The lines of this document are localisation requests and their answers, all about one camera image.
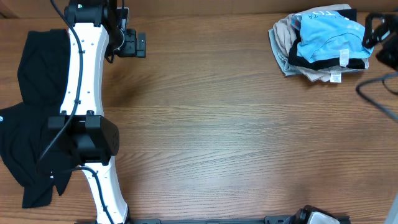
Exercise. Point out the black folded garment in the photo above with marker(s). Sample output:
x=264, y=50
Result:
x=323, y=64

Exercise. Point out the grey folded garment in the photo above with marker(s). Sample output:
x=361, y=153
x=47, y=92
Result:
x=281, y=59

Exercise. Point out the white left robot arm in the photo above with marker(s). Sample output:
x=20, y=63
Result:
x=98, y=33

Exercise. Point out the light blue t-shirt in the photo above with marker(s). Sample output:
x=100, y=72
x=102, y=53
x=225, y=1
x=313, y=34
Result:
x=325, y=35

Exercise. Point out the beige folded garment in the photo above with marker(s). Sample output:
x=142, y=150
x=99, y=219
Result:
x=285, y=37

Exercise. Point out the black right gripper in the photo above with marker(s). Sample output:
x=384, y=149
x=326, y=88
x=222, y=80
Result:
x=389, y=25

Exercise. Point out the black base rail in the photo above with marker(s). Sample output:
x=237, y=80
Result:
x=211, y=221

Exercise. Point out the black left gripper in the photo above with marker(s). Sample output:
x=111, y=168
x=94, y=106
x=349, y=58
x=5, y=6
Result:
x=131, y=49

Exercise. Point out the black garment on left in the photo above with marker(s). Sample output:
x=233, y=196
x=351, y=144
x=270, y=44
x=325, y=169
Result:
x=42, y=76

